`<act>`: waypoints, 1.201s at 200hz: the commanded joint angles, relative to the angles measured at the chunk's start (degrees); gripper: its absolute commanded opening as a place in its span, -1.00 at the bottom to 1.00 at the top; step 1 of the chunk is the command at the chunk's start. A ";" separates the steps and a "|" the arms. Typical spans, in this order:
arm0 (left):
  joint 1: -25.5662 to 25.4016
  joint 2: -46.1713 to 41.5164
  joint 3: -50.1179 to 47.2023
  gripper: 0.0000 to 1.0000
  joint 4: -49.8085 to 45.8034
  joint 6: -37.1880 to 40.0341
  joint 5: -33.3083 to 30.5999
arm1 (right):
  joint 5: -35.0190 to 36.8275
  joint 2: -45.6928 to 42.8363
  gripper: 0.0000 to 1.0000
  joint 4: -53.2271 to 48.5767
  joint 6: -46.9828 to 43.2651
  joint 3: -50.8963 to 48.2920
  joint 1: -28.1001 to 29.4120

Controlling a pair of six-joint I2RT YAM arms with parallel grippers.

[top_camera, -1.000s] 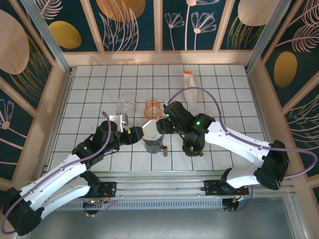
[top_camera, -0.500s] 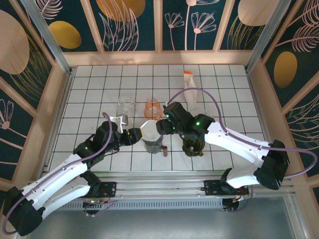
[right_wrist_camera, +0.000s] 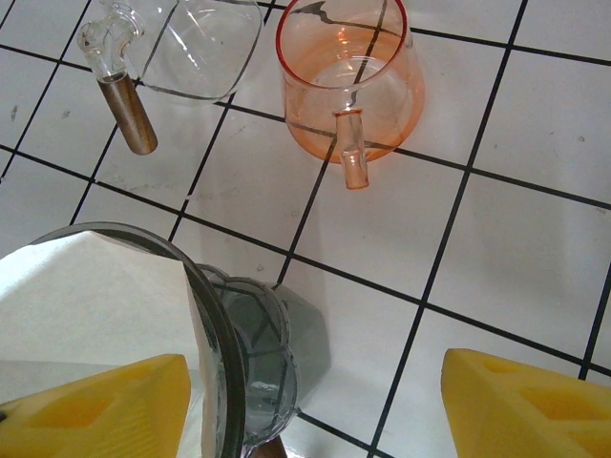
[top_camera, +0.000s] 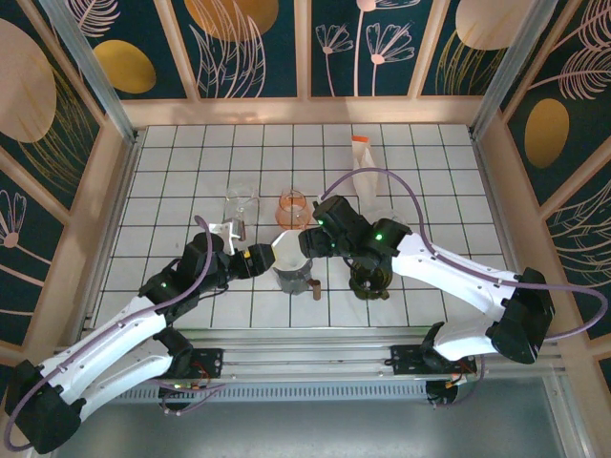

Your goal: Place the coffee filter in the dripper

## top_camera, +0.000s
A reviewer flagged white paper coffee filter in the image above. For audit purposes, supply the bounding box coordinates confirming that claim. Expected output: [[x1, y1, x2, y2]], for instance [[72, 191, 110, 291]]
[[270, 230, 311, 272]]

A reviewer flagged orange translucent cup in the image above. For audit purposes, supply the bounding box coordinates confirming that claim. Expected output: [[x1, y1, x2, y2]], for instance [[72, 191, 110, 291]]
[[275, 189, 314, 230]]

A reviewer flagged grey dripper brown handle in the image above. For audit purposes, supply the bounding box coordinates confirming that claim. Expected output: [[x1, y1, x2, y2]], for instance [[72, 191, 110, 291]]
[[273, 264, 323, 302]]

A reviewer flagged orange white filter pack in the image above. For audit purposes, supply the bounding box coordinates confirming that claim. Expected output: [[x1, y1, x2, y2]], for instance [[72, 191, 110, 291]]
[[350, 135, 382, 199]]

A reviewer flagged clear glass server brown handle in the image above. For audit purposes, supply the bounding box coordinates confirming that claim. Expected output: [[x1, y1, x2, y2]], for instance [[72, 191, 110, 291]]
[[224, 185, 262, 239]]

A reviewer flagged dark green dripper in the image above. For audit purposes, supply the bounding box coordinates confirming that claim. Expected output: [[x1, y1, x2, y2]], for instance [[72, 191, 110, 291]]
[[348, 257, 391, 302]]

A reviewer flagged perforated metal strip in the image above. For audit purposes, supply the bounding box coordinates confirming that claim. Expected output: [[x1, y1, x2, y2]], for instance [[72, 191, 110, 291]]
[[66, 383, 431, 403]]

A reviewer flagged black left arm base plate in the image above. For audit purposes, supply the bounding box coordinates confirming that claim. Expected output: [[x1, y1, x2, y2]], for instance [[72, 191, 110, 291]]
[[188, 346, 225, 382]]

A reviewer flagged aluminium side rail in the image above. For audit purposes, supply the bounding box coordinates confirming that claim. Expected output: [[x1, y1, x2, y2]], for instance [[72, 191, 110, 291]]
[[78, 135, 144, 335], [470, 128, 526, 306]]

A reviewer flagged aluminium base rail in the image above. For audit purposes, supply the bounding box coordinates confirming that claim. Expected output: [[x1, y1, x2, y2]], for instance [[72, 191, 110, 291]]
[[51, 326, 560, 385]]

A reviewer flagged short purple cable loop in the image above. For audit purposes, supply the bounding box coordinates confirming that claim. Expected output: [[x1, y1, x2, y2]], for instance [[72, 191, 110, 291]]
[[157, 379, 223, 417], [427, 355, 489, 410]]

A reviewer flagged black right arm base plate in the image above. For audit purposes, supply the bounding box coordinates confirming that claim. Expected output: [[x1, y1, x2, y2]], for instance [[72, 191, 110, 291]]
[[390, 343, 478, 378]]

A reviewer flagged aluminium frame post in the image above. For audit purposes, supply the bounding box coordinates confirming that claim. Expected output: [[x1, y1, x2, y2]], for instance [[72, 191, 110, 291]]
[[470, 0, 559, 140], [37, 0, 140, 144]]

